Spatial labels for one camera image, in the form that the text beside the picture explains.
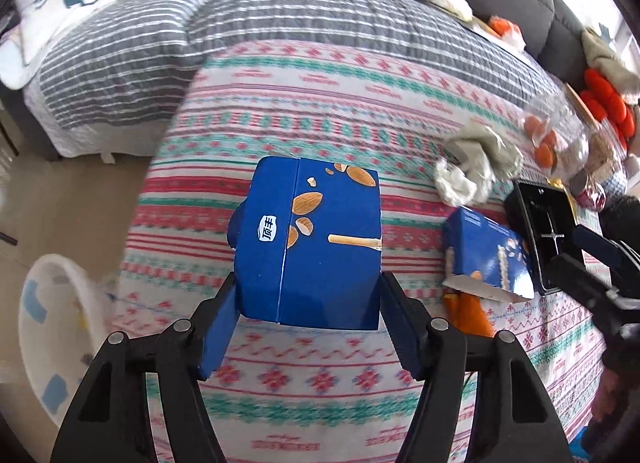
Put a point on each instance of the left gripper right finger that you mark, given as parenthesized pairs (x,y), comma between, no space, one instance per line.
(514,419)

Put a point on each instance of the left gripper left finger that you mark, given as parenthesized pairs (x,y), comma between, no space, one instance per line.
(108,419)

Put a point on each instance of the black plastic tray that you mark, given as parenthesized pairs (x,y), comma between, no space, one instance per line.
(542,216)

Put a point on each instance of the orange peel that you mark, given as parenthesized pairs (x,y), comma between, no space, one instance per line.
(466,314)

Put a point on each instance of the torn blue box piece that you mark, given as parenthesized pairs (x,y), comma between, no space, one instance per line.
(485,259)

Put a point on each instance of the white paper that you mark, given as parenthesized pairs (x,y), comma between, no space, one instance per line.
(476,158)

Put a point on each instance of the blue almond snack box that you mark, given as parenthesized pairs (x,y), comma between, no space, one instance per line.
(307,244)

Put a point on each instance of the yellow snack wrapper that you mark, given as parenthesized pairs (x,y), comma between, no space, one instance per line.
(558,184)

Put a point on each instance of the white trash bin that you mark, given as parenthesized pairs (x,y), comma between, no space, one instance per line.
(64,318)

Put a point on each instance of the tangerine in jar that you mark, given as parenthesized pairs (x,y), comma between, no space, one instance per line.
(545,157)
(531,126)
(550,140)

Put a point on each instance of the glass jar with wooden lid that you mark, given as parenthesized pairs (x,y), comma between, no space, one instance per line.
(559,138)

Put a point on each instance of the patterned knit tablecloth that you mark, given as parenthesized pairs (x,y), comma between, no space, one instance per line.
(284,394)

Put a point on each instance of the red cushion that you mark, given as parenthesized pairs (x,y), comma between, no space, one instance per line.
(604,103)

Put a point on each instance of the beige blanket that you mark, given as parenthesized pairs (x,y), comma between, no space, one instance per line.
(602,58)

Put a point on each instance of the orange white snack bag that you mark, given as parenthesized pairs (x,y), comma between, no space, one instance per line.
(508,31)

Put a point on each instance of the grey striped quilt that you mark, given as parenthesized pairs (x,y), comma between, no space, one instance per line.
(113,83)

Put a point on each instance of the white deer print pillow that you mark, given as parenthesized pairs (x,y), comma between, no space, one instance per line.
(42,20)

